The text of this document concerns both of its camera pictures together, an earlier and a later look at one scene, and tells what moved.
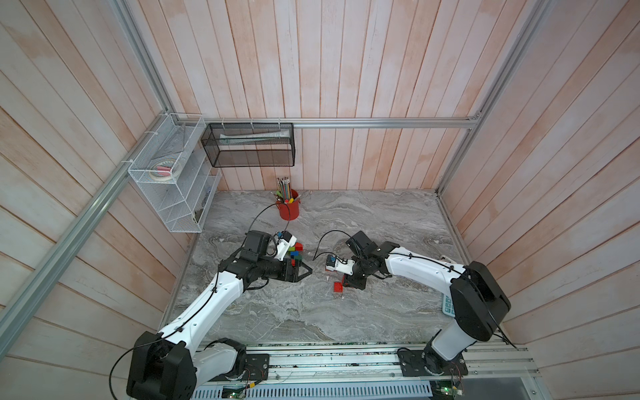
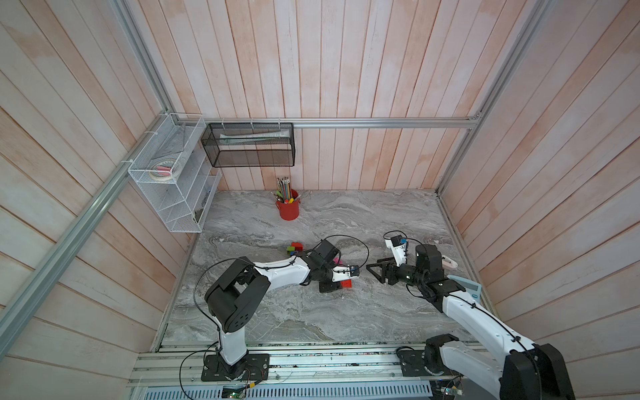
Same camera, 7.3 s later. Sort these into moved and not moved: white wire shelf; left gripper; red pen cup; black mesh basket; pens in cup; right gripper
Moved: left gripper; right gripper
Not moved: red pen cup; pens in cup; white wire shelf; black mesh basket
